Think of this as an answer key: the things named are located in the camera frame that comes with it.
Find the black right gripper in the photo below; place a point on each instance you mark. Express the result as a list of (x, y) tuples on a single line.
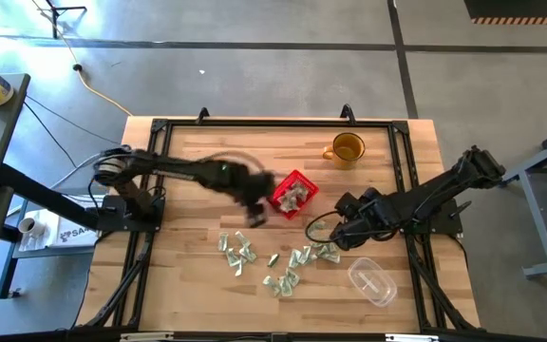
[(364, 216)]

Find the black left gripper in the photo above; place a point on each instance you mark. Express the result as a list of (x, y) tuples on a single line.
[(252, 187)]

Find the dollar bill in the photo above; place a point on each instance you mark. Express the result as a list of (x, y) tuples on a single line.
[(332, 247), (307, 254), (285, 287), (331, 258), (249, 255), (298, 191), (232, 257), (295, 259), (271, 284), (240, 267), (242, 239), (287, 203), (317, 245), (273, 260), (223, 241), (293, 277), (318, 226)]

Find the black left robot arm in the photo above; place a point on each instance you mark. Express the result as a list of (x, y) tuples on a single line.
[(183, 171)]

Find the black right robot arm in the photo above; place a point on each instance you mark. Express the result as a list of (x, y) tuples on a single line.
[(435, 195)]

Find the red plastic mesh basket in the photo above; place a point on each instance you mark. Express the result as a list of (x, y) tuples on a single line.
[(304, 205)]

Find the yellow enamel mug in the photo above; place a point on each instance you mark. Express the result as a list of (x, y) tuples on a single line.
[(345, 164)]

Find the clear plastic container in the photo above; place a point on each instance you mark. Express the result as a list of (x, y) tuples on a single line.
[(373, 282)]

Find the grey-blue metal table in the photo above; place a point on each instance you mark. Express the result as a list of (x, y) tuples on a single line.
[(532, 209)]

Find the white printed bag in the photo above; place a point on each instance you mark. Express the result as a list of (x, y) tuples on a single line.
[(69, 236)]

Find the black desk support beam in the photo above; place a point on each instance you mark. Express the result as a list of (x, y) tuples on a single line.
[(41, 192)]

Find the grey-blue metal shelf stand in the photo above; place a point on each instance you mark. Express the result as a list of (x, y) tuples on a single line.
[(6, 256)]

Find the black tripod stand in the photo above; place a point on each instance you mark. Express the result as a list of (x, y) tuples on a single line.
[(55, 14)]

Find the black mat with hazard stripe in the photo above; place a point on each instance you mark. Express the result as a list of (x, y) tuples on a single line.
[(522, 7)]

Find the silver metal bracket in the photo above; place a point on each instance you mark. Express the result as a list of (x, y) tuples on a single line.
[(411, 337), (146, 336)]

